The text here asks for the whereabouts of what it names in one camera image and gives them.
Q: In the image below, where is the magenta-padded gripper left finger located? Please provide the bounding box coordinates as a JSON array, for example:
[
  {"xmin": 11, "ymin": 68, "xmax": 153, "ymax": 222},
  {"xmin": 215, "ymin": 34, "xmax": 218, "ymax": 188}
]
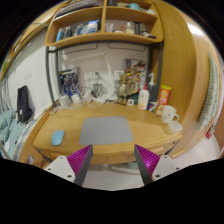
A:
[{"xmin": 43, "ymin": 143, "xmax": 94, "ymax": 187}]

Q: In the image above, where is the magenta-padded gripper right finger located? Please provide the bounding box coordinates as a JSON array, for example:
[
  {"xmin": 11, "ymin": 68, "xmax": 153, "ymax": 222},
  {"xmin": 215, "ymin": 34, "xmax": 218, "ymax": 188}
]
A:
[{"xmin": 133, "ymin": 144, "xmax": 182, "ymax": 186}]

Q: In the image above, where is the light blue computer mouse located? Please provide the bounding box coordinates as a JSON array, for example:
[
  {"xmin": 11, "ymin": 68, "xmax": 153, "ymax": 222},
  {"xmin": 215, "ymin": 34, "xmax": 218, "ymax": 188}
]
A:
[{"xmin": 50, "ymin": 129, "xmax": 66, "ymax": 147}]

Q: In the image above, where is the grey mouse pad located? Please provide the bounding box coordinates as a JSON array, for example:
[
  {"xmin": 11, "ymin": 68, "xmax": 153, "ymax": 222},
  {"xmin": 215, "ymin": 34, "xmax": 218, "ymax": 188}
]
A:
[{"xmin": 78, "ymin": 115, "xmax": 135, "ymax": 146}]

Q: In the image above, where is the clear plastic cup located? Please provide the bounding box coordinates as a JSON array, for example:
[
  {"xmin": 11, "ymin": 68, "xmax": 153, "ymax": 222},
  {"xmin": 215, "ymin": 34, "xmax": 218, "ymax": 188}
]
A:
[{"xmin": 167, "ymin": 120, "xmax": 184, "ymax": 135}]

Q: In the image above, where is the white mug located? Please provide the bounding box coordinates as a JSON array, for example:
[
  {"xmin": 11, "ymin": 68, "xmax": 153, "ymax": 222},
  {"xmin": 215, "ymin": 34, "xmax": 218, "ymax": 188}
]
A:
[{"xmin": 160, "ymin": 104, "xmax": 180, "ymax": 124}]

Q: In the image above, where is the teal and plaid bedding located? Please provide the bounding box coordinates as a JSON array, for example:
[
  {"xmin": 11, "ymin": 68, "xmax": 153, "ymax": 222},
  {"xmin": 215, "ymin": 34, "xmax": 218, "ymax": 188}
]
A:
[{"xmin": 0, "ymin": 109, "xmax": 34, "ymax": 158}]

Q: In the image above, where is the clear plastic container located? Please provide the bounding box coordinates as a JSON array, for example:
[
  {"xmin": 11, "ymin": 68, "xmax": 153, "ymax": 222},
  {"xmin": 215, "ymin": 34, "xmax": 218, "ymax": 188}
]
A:
[{"xmin": 58, "ymin": 94, "xmax": 70, "ymax": 108}]

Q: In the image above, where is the red and yellow snack can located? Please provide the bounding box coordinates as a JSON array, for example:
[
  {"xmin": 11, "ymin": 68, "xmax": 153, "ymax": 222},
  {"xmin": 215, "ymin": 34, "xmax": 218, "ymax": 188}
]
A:
[{"xmin": 156, "ymin": 84, "xmax": 172, "ymax": 116}]

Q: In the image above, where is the white charger block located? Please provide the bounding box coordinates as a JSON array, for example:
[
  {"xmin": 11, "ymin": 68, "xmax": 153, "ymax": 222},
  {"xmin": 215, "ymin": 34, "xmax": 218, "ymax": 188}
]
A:
[{"xmin": 70, "ymin": 93, "xmax": 83, "ymax": 104}]

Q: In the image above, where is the white pump lotion bottle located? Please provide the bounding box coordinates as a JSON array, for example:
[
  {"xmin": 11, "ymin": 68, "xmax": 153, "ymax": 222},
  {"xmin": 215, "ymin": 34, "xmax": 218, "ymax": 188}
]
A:
[{"xmin": 137, "ymin": 82, "xmax": 151, "ymax": 111}]

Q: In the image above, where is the black backpack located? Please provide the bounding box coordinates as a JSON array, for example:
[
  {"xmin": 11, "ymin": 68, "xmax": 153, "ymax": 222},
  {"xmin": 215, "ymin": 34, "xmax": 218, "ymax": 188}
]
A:
[{"xmin": 16, "ymin": 85, "xmax": 34, "ymax": 124}]

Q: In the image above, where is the metal cup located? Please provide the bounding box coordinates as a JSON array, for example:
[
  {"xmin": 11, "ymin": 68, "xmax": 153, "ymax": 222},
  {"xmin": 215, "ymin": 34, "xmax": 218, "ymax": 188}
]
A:
[{"xmin": 92, "ymin": 83, "xmax": 104, "ymax": 98}]

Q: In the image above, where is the robot model kit box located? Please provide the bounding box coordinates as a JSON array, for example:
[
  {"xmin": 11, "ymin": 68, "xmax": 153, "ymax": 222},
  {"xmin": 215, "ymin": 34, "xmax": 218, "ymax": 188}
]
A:
[{"xmin": 59, "ymin": 67, "xmax": 82, "ymax": 98}]

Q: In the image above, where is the person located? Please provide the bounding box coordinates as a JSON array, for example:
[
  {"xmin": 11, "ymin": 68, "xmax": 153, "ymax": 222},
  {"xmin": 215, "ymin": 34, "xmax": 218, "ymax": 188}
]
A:
[{"xmin": 196, "ymin": 51, "xmax": 224, "ymax": 151}]

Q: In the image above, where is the tan robot figurine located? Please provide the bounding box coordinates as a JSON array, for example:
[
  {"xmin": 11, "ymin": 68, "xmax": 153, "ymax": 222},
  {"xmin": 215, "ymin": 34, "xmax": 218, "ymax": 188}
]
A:
[{"xmin": 117, "ymin": 71, "xmax": 134, "ymax": 105}]

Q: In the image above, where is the wooden shelf unit with items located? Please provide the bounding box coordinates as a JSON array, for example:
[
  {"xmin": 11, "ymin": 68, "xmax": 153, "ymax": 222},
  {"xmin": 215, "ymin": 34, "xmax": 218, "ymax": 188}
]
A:
[{"xmin": 44, "ymin": 0, "xmax": 165, "ymax": 48}]

